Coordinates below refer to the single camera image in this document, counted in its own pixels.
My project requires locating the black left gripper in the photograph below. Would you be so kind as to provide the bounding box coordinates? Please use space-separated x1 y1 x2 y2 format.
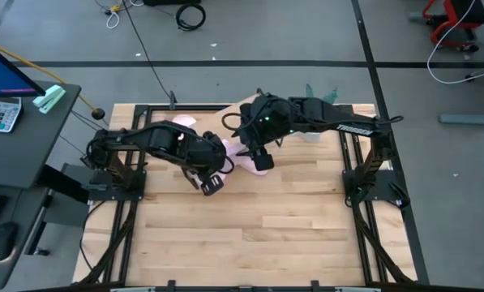
186 131 228 198

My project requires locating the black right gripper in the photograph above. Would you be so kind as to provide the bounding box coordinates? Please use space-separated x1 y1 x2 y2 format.
239 93 298 172

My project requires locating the green plant in white pot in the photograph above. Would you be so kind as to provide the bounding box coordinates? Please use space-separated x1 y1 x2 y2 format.
301 84 341 144

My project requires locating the mint green stapler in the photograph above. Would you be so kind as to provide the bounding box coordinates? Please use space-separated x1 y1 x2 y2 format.
32 84 67 115

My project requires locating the black desk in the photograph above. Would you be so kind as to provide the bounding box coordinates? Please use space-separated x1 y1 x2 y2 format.
0 79 89 291

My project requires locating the grey desk foot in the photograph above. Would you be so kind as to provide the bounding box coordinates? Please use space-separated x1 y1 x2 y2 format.
438 62 484 127

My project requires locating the grey calculator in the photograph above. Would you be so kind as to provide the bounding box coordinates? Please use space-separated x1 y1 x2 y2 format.
0 97 23 134

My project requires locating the computer monitor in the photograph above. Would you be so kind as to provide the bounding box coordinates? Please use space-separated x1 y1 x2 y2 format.
0 38 47 100

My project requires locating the black computer mouse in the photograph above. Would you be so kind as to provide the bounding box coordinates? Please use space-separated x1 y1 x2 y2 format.
0 221 19 261

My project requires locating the red and black cart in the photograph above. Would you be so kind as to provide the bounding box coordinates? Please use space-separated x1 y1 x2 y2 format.
408 0 484 53

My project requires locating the black aluminium table frame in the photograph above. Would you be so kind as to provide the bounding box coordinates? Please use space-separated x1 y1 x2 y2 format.
77 103 419 292

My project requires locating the long black floor cable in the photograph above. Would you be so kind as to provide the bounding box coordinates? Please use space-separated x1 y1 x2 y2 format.
122 0 174 103

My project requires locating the coiled black cable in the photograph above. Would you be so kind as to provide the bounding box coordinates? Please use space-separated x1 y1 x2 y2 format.
174 2 207 32

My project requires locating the short white cable loop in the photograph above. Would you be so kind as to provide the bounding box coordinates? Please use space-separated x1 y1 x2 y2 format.
105 10 122 30

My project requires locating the long white cable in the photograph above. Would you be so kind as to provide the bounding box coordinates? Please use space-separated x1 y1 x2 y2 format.
426 0 484 85

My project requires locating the yellow cable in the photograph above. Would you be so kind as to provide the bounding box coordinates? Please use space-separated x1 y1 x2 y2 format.
0 39 111 127

